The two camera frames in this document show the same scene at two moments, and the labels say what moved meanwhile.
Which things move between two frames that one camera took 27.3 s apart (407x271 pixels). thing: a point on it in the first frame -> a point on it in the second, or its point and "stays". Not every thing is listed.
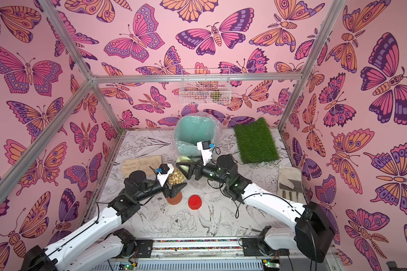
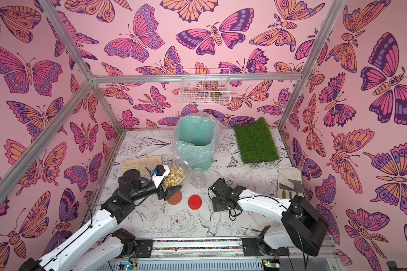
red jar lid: x=194 y=202 stays
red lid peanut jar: x=198 y=184 stays
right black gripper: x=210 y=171 -> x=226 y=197
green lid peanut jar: x=176 y=177 stays
